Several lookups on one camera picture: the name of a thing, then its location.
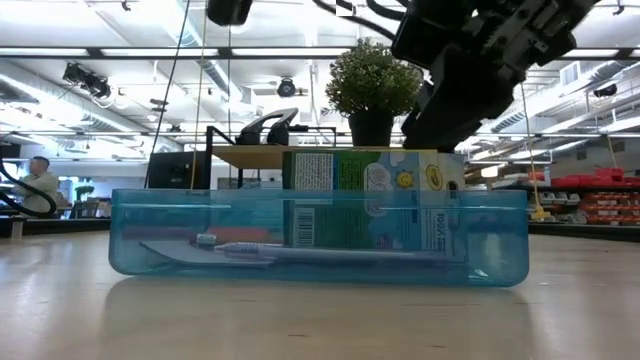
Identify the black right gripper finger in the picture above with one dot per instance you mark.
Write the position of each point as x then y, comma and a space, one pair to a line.
465, 100
422, 125

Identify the yellow green crayon box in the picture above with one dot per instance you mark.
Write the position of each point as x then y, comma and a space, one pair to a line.
350, 175

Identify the clear blue plastic pencil case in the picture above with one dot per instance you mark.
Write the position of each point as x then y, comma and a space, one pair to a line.
500, 240

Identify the purple pen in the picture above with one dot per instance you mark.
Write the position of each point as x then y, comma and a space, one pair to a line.
325, 256

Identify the white paper sheet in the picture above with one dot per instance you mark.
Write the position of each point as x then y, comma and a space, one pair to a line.
170, 252

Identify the green potted plant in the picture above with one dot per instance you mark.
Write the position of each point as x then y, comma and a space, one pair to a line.
372, 85

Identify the round black ceiling fixture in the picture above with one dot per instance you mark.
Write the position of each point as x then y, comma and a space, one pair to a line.
286, 88

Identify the wooden shelf riser black legs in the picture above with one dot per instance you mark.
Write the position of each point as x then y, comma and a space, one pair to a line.
250, 156

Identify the black ceiling spotlight cluster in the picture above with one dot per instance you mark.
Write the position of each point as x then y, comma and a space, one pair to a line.
90, 82

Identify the shelf with red bins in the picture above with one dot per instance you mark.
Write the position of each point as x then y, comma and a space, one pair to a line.
600, 181

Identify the black monitor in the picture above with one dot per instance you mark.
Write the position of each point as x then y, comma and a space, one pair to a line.
172, 172

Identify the person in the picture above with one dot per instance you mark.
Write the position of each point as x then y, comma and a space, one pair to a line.
40, 192

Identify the black table frame rail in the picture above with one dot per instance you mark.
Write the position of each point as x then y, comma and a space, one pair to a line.
60, 226
585, 232

